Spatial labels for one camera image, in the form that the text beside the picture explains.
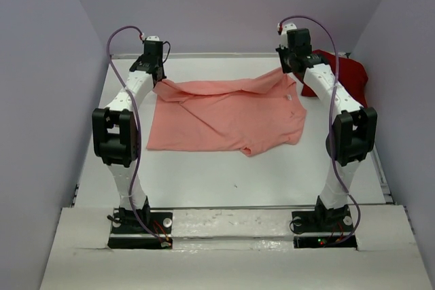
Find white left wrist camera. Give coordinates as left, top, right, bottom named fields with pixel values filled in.
left=139, top=33, right=161, bottom=42

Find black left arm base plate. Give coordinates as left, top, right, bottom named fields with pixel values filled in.
left=107, top=209, right=173, bottom=250

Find red t shirt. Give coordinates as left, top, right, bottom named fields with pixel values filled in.
left=301, top=50, right=368, bottom=107

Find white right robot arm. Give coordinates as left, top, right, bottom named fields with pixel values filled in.
left=277, top=23, right=377, bottom=235

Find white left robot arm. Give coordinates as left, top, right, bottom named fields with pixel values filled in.
left=92, top=36, right=165, bottom=232

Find pink t shirt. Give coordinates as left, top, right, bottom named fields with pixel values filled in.
left=146, top=69, right=307, bottom=157

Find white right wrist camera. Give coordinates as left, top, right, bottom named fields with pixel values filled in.
left=277, top=22, right=297, bottom=36

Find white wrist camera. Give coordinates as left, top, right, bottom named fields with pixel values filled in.
left=277, top=22, right=297, bottom=36
left=139, top=33, right=161, bottom=42

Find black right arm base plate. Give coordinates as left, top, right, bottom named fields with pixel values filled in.
left=289, top=209, right=358, bottom=249

